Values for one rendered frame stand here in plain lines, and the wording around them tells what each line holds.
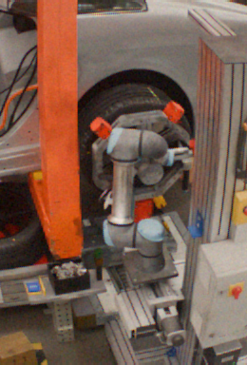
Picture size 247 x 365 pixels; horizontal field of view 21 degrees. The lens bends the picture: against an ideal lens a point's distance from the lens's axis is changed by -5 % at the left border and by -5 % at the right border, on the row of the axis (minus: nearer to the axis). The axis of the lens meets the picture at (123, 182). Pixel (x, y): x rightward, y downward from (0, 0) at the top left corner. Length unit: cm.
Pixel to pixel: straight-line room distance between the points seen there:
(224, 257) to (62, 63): 113
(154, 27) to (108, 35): 27
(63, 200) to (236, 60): 146
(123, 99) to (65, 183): 64
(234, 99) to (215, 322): 96
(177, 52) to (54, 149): 99
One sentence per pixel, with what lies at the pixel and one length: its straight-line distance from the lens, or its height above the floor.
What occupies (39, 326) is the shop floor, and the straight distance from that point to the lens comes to 407.
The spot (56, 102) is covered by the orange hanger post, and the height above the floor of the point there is 147.
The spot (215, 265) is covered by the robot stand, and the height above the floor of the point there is 123.
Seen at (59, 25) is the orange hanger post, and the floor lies 189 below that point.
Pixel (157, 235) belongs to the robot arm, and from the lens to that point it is 308.
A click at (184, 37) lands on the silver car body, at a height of 150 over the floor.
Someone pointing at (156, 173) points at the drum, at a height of 86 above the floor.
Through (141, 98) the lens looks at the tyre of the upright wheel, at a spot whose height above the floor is 118.
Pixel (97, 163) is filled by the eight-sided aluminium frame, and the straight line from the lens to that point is 379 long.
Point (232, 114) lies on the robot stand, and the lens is 244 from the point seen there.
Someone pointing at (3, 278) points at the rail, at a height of 37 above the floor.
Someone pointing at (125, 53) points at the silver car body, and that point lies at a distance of 376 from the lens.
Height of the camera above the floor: 303
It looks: 36 degrees down
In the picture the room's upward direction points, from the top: straight up
